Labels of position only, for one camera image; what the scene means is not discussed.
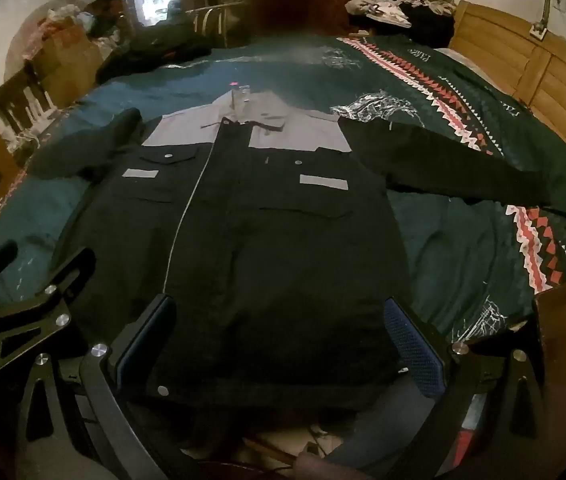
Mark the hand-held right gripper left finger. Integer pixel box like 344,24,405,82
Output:
15,294,176,480

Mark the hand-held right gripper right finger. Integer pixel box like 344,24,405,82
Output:
383,298,551,480

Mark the black and grey work jacket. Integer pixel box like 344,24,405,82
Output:
28,87,566,411

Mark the person's grey trouser leg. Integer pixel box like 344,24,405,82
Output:
313,375,448,480

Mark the green printed blanket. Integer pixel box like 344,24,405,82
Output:
0,35,566,356

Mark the dark wooden chair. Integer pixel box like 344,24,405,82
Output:
0,67,58,138

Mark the brown cardboard box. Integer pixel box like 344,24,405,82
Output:
25,27,104,108

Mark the pale cloth bundle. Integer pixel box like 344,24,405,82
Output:
40,2,100,38

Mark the black cloth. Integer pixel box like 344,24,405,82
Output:
97,24,214,83

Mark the wooden chair with pale slats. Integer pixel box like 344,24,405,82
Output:
185,0,246,48

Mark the wooden bed frame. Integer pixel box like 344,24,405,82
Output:
450,0,566,461

